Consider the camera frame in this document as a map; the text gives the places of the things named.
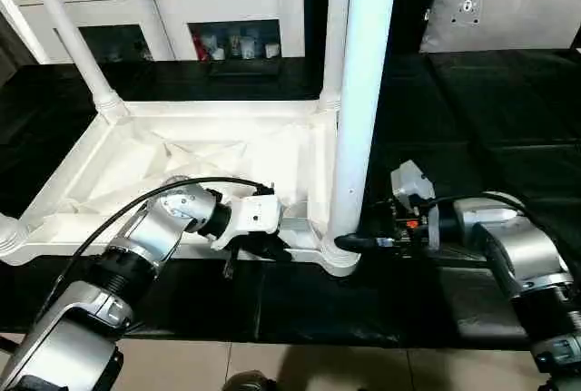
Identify black work mat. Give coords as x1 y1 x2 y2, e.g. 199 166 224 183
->
0 51 581 351

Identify grey cushion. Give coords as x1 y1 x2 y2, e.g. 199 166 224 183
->
419 0 581 54

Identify black furniture with yellow label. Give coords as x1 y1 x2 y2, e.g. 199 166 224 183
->
303 0 438 58

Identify white glass-door cabinet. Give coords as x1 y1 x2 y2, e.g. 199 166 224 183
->
0 0 308 65

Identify white plastic table leg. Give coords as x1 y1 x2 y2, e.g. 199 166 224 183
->
325 0 401 252
0 213 30 261
318 0 355 112
18 0 130 122

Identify white plastic table top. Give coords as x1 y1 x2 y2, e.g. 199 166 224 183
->
0 99 362 279

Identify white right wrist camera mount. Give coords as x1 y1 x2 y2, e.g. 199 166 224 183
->
389 160 440 252

